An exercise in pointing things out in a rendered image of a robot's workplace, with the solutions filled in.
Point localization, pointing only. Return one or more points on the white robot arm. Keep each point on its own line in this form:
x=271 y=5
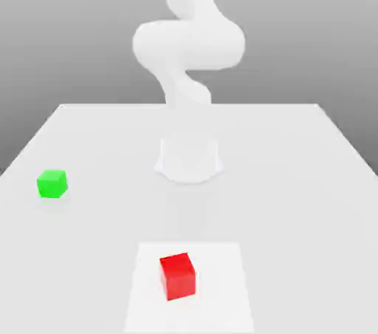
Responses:
x=189 y=44

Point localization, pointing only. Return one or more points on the small red cube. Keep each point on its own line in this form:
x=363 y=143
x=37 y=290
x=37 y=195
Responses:
x=178 y=276

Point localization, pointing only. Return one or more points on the small green cube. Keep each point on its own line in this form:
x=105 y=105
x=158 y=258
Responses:
x=52 y=184

